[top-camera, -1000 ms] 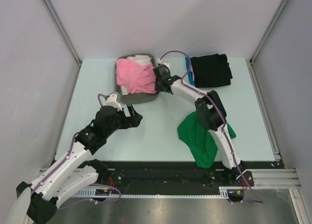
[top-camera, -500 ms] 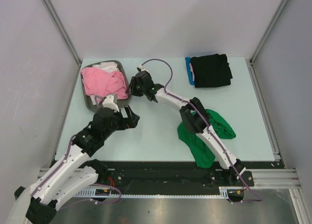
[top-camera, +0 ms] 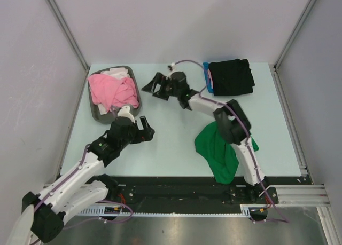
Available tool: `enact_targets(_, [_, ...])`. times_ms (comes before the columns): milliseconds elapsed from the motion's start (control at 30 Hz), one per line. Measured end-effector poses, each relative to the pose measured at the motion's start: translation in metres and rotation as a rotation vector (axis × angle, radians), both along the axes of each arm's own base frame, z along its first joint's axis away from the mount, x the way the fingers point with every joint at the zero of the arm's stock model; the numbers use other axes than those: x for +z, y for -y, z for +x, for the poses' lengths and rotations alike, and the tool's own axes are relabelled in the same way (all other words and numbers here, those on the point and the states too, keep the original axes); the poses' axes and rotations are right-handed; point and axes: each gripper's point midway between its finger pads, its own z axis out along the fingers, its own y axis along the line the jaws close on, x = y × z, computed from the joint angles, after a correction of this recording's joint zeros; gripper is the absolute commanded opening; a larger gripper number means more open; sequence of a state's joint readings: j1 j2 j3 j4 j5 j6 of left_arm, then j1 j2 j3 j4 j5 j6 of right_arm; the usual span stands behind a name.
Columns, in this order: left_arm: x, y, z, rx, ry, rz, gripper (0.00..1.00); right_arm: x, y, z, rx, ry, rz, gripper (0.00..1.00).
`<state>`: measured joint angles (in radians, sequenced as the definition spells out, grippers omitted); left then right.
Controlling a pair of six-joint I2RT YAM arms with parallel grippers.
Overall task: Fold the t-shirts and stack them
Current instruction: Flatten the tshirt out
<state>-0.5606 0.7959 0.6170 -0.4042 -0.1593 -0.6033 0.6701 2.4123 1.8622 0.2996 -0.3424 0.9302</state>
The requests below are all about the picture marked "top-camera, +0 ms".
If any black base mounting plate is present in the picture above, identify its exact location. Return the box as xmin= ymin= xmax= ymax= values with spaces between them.
xmin=88 ymin=176 xmax=313 ymax=204

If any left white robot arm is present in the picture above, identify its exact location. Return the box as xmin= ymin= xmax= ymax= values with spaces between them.
xmin=22 ymin=105 xmax=155 ymax=243

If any white cable duct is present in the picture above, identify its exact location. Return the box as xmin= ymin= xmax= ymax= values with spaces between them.
xmin=80 ymin=205 xmax=254 ymax=217

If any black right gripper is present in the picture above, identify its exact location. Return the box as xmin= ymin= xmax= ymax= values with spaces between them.
xmin=143 ymin=72 xmax=181 ymax=100

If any grey plastic basket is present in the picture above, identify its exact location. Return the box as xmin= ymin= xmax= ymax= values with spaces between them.
xmin=87 ymin=66 xmax=142 ymax=124

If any folded blue t-shirt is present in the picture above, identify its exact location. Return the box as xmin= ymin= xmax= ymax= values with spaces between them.
xmin=203 ymin=62 xmax=214 ymax=94

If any folded black t-shirt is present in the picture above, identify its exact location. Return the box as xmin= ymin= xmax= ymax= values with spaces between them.
xmin=208 ymin=59 xmax=255 ymax=96

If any folded pink t-shirt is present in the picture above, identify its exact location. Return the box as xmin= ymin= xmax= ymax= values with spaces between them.
xmin=207 ymin=69 xmax=214 ymax=90

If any green t-shirt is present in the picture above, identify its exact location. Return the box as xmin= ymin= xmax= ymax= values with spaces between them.
xmin=194 ymin=121 xmax=260 ymax=185

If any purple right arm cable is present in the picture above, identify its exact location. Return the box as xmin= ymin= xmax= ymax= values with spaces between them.
xmin=170 ymin=59 xmax=291 ymax=224

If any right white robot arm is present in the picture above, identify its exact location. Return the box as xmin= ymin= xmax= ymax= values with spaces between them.
xmin=142 ymin=72 xmax=270 ymax=203

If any aluminium frame rail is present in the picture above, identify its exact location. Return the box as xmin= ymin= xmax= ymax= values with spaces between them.
xmin=275 ymin=185 xmax=330 ymax=207

